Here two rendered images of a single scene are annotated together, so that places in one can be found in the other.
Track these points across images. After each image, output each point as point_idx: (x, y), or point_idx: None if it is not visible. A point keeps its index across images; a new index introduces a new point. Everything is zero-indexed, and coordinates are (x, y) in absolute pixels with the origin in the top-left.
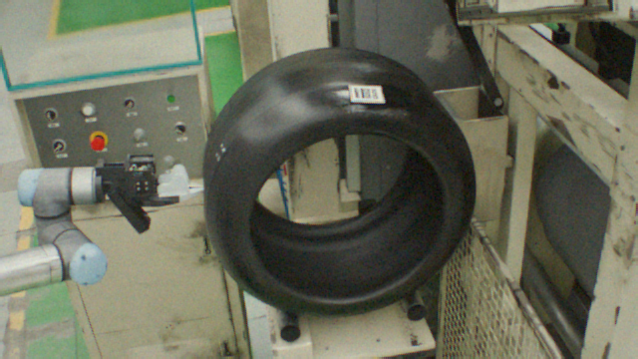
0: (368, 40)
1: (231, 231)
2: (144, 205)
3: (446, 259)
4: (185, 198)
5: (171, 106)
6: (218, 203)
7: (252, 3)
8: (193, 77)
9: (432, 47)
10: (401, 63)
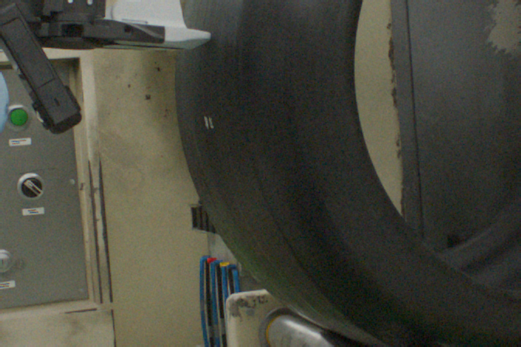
0: (391, 4)
1: (310, 66)
2: (84, 32)
3: None
4: (177, 39)
5: (17, 136)
6: (277, 1)
7: (111, 94)
8: (65, 77)
9: (496, 26)
10: (447, 53)
